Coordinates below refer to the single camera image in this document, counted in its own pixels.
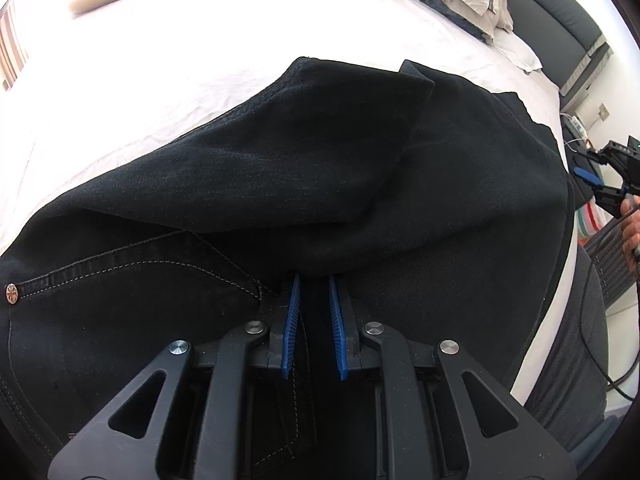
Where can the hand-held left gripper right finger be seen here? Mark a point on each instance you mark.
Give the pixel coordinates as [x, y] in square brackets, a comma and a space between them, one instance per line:
[338, 312]

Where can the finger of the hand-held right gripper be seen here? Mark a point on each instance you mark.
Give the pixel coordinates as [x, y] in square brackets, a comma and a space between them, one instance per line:
[592, 154]
[586, 175]

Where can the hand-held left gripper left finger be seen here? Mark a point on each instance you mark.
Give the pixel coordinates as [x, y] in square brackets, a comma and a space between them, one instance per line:
[292, 312]

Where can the black denim pants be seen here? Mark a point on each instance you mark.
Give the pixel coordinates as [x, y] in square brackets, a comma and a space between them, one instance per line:
[280, 180]

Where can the person's right hand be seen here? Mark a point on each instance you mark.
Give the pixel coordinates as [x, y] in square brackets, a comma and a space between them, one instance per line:
[632, 240]

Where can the colourful striped cloth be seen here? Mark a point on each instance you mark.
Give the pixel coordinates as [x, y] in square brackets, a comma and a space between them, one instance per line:
[590, 225]

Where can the dark wicker basket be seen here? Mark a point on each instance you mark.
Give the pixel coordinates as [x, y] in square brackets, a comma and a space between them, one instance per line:
[612, 275]

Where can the small white pillow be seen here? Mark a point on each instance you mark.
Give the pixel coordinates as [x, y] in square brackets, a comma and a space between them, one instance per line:
[520, 52]

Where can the grey padded headboard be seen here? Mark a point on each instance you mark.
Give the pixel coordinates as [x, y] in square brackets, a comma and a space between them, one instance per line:
[555, 15]

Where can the grey-edged pillow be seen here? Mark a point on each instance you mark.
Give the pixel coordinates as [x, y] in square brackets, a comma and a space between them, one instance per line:
[430, 7]

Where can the white bed with sheet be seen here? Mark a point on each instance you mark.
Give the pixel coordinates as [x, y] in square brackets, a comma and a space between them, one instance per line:
[200, 50]

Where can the striped curtain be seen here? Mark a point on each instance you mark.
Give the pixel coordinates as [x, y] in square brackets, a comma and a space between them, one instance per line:
[11, 45]

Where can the wall socket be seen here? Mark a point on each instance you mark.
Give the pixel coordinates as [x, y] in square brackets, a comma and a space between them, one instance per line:
[604, 111]

